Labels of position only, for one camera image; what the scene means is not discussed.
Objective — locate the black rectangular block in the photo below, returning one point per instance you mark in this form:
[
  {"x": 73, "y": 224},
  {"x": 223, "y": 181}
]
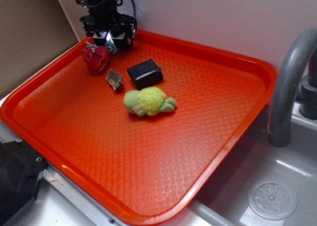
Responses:
[{"x": 145, "y": 74}]

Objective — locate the grey curved faucet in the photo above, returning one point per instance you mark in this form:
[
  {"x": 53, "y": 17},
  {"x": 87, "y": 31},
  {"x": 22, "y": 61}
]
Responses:
[{"x": 288, "y": 87}]

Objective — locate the orange plastic tray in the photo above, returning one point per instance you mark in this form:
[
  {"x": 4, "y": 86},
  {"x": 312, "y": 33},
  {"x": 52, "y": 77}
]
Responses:
[{"x": 144, "y": 170}]

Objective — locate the round sink drain cover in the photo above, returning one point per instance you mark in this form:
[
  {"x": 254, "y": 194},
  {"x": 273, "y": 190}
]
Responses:
[{"x": 272, "y": 198}]

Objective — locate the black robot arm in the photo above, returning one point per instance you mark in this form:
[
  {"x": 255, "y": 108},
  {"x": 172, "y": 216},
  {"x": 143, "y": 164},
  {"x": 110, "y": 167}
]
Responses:
[{"x": 106, "y": 7}]

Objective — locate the light wooden board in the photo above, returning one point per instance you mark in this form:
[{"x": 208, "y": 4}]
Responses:
[{"x": 73, "y": 12}]

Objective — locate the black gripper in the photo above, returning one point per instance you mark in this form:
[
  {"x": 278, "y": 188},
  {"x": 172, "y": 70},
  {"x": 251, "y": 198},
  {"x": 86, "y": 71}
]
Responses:
[{"x": 121, "y": 27}]

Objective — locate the crumpled red fabric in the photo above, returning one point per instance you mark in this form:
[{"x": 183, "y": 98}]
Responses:
[{"x": 95, "y": 59}]

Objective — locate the brown cardboard panel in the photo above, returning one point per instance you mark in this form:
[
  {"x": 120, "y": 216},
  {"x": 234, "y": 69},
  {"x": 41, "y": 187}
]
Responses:
[{"x": 32, "y": 34}]

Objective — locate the light blue cloth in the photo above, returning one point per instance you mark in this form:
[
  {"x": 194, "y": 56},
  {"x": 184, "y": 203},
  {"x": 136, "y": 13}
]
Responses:
[{"x": 112, "y": 49}]

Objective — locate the small brown wood piece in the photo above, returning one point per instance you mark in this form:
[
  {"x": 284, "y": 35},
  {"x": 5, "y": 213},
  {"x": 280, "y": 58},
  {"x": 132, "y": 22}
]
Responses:
[{"x": 114, "y": 79}]

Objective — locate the dark faucet handle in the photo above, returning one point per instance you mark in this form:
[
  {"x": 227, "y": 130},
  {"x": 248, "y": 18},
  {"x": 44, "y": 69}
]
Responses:
[{"x": 308, "y": 108}]

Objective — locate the grey toy sink basin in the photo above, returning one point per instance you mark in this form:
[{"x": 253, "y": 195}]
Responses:
[{"x": 223, "y": 199}]

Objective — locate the black box lower left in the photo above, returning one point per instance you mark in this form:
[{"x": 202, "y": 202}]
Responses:
[{"x": 21, "y": 171}]

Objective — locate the green plush turtle toy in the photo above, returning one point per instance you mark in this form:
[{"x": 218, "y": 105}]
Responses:
[{"x": 149, "y": 101}]

